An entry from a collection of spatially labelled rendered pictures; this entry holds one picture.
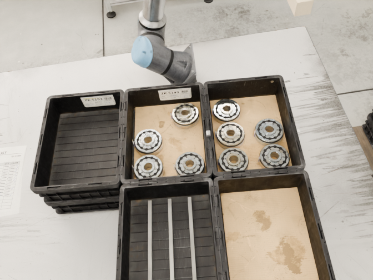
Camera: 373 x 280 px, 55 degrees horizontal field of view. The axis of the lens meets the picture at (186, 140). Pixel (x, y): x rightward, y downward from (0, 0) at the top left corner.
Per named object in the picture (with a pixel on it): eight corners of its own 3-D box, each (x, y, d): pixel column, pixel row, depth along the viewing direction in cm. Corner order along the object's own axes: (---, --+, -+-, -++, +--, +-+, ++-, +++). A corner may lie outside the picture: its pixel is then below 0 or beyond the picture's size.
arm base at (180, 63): (169, 71, 168) (151, 64, 163) (187, 46, 160) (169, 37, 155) (176, 92, 158) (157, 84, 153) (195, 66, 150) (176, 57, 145)
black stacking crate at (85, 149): (59, 114, 148) (48, 96, 139) (130, 108, 147) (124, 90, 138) (44, 205, 127) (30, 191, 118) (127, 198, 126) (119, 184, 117)
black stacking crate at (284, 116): (204, 101, 146) (203, 83, 137) (277, 94, 145) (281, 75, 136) (213, 191, 125) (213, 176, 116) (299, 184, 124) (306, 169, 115)
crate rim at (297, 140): (202, 85, 138) (202, 81, 136) (281, 78, 137) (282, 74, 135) (212, 179, 117) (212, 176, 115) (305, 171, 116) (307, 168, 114)
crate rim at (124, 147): (125, 92, 139) (124, 88, 137) (202, 85, 138) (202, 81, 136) (121, 187, 118) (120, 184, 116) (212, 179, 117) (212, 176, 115)
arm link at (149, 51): (155, 79, 155) (127, 68, 148) (156, 55, 162) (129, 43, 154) (171, 64, 147) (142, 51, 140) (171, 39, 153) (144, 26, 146)
